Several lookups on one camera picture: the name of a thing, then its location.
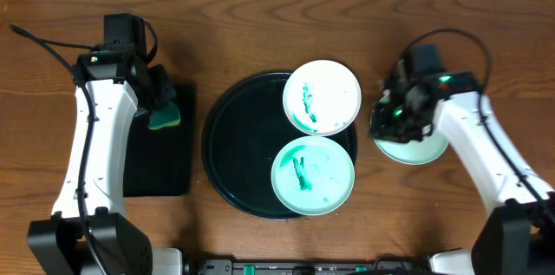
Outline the green sponge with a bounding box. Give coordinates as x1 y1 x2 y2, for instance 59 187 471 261
148 101 181 130

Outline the mint green plate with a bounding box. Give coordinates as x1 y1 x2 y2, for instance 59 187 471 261
271 136 355 216
369 95 449 165

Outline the white plate with green smear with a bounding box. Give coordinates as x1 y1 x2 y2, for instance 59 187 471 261
282 60 362 136

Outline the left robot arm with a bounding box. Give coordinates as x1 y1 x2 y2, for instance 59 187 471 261
28 50 186 274

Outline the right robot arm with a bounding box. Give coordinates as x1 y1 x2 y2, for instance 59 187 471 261
370 72 554 274

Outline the rectangular black tray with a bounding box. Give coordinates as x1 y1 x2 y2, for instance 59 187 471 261
123 84 196 197

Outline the round black tray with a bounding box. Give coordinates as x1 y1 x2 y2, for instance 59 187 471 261
202 72 357 220

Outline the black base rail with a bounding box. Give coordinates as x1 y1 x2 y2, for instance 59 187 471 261
194 254 433 275

